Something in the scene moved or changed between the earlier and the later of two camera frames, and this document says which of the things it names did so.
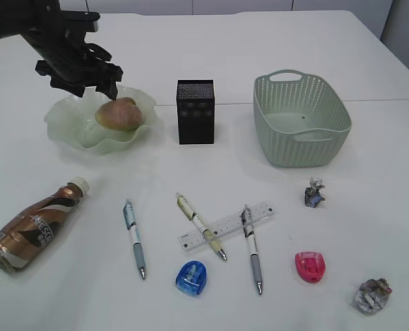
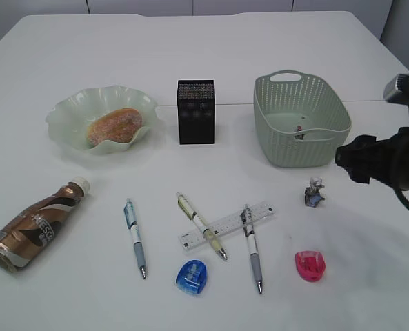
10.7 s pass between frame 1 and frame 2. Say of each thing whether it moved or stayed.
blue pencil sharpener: stayed
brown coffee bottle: stayed
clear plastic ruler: stayed
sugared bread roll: moved
